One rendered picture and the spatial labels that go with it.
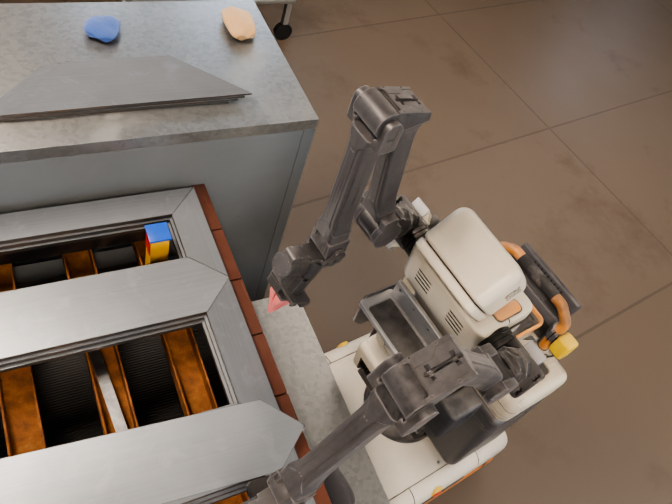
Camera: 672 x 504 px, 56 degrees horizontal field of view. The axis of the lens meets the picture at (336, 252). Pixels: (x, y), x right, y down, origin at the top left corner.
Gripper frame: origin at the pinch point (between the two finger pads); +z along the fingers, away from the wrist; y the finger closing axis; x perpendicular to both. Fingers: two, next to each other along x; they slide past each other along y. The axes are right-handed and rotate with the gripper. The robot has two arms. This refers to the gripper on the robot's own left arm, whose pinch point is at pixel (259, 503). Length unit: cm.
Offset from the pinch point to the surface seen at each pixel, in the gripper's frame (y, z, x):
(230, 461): -10.6, 2.9, -3.1
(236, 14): -144, 11, 38
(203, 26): -143, 14, 27
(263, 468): -6.9, 1.8, 3.5
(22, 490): -18.1, 5.3, -45.2
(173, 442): -18.6, 5.0, -14.0
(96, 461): -19.5, 5.4, -30.4
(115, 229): -80, 22, -13
